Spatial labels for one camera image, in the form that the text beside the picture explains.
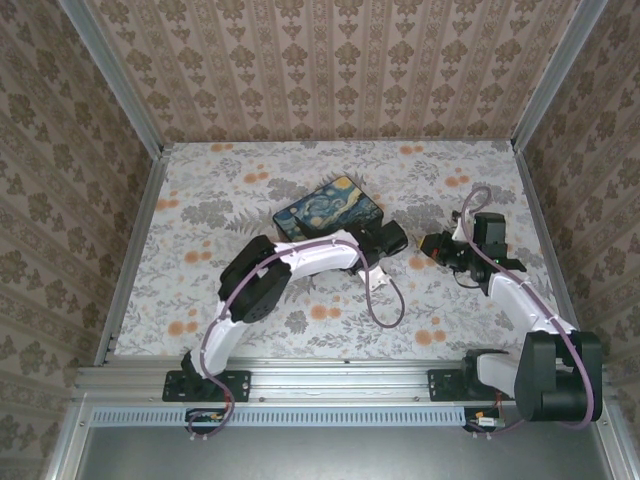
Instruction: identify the starry night print box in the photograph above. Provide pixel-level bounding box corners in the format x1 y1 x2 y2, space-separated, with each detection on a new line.
272 175 386 242

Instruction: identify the small connector circuit board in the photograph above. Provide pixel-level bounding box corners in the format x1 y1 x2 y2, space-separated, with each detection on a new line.
464 407 506 434
185 407 226 434

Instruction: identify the grey metal sheet panel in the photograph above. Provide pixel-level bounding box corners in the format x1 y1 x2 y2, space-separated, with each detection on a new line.
74 424 614 480

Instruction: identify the right gripper thin black wire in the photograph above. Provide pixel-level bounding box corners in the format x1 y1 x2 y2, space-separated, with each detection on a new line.
449 267 482 291

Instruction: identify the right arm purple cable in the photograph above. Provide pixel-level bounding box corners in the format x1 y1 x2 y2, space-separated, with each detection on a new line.
459 187 601 441

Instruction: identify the aluminium table side rail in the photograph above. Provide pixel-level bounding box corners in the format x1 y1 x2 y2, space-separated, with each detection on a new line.
512 142 592 365
94 144 174 366

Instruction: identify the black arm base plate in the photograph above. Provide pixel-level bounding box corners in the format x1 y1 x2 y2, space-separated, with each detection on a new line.
162 368 253 403
427 367 522 403

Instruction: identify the long aluminium mounting rail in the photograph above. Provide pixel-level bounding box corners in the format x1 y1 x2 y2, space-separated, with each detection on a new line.
72 358 614 404

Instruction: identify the slotted grey cable duct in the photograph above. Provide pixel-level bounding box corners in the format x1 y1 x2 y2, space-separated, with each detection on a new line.
91 404 504 427

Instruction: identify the aluminium frame post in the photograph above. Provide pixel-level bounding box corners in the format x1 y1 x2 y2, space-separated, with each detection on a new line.
58 0 166 159
509 0 610 151

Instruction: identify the aluminium lower frame rail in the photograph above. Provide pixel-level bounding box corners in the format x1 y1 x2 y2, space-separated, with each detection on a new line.
42 399 94 480
589 402 634 480

